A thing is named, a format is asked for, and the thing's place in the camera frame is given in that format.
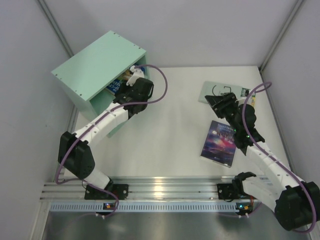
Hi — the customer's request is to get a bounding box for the blue 91-Storey Treehouse book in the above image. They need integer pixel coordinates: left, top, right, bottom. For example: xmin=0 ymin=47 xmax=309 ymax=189
xmin=105 ymin=69 xmax=133 ymax=96

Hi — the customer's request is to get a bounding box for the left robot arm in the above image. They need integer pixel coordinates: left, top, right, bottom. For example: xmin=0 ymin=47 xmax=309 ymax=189
xmin=58 ymin=77 xmax=154 ymax=191

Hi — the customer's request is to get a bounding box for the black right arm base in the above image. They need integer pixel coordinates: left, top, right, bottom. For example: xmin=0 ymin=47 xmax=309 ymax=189
xmin=216 ymin=183 xmax=250 ymax=202

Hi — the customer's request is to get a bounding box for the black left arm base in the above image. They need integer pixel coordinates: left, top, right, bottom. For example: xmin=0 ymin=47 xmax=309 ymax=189
xmin=84 ymin=183 xmax=129 ymax=200

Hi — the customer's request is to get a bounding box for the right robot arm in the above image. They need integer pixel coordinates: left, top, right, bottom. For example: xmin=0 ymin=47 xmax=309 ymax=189
xmin=205 ymin=92 xmax=320 ymax=231

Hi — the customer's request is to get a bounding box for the pale green book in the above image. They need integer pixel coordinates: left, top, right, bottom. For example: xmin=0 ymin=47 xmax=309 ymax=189
xmin=198 ymin=81 xmax=243 ymax=104

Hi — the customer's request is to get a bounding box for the green Storey Treehouse book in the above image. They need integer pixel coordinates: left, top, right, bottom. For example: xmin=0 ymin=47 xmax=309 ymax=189
xmin=240 ymin=87 xmax=256 ymax=107

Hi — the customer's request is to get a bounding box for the dark Robinson Crusoe book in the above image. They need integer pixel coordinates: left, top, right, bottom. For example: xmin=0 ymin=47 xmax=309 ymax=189
xmin=200 ymin=120 xmax=236 ymax=168

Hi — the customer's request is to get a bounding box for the mint green shelf cabinet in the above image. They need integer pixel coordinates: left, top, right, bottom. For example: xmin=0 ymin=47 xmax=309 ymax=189
xmin=51 ymin=31 xmax=147 ymax=122

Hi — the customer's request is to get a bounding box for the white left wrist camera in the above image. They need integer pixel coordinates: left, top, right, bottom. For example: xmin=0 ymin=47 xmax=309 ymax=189
xmin=126 ymin=66 xmax=145 ymax=87

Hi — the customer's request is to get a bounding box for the aluminium mounting rail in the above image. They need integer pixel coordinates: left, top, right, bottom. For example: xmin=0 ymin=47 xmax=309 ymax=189
xmin=40 ymin=176 xmax=234 ymax=202

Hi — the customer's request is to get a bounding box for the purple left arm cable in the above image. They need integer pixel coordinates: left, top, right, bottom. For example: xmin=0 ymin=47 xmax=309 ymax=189
xmin=55 ymin=64 xmax=168 ymax=218

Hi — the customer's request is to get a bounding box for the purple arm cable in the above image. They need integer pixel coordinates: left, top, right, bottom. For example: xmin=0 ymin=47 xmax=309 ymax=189
xmin=243 ymin=81 xmax=317 ymax=235
xmin=55 ymin=64 xmax=168 ymax=218

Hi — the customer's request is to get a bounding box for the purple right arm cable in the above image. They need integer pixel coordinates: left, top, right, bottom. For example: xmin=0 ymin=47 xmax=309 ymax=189
xmin=243 ymin=81 xmax=317 ymax=235

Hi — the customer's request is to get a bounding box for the perforated grey cable duct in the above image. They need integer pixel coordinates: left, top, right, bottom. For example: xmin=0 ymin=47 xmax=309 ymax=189
xmin=50 ymin=202 xmax=253 ymax=213

